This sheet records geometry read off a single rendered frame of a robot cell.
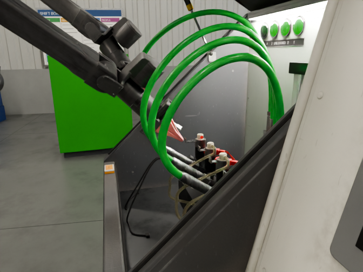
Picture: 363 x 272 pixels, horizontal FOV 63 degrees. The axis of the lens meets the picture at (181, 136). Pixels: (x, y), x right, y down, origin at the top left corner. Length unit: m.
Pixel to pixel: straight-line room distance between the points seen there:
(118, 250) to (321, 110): 0.44
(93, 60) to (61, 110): 3.35
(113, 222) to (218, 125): 0.58
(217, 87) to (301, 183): 0.74
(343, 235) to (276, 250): 0.12
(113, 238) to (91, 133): 3.44
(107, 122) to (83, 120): 0.29
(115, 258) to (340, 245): 0.40
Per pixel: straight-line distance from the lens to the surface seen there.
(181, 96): 0.49
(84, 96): 3.98
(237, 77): 1.13
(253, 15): 1.06
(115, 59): 0.89
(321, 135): 0.40
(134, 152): 1.09
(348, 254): 0.36
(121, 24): 0.92
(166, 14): 7.22
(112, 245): 0.65
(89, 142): 4.10
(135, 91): 0.73
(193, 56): 0.57
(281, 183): 0.46
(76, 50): 0.68
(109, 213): 0.76
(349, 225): 0.35
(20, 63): 7.61
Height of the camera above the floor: 1.32
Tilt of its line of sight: 16 degrees down
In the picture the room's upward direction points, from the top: 1 degrees counter-clockwise
